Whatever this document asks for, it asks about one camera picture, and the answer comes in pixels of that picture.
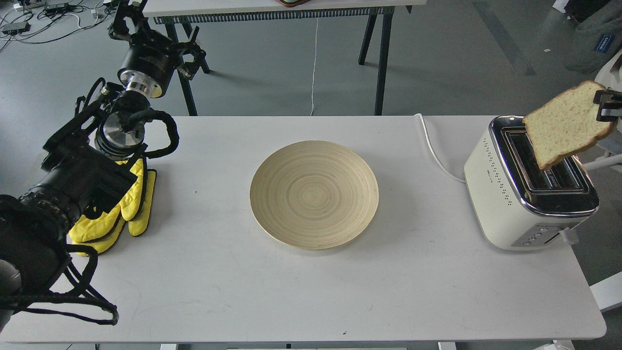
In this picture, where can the slice of white bread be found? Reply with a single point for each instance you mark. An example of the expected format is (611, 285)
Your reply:
(566, 125)

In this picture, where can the background table with black legs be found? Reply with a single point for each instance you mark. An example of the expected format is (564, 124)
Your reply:
(171, 13)

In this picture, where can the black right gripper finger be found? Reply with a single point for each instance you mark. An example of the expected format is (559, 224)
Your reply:
(609, 104)

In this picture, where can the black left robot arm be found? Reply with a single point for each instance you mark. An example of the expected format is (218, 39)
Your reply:
(88, 170)

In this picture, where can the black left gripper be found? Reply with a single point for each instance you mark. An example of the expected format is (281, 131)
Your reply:
(151, 60)

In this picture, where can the cream white toaster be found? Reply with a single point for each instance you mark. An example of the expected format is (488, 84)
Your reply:
(519, 206)

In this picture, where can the grey bag with blue label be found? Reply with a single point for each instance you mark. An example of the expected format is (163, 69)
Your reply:
(596, 40)

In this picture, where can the yellow oven mitt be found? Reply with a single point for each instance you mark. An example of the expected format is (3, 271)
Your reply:
(133, 212)

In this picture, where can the round wooden plate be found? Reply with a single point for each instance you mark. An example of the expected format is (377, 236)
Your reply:
(314, 195)

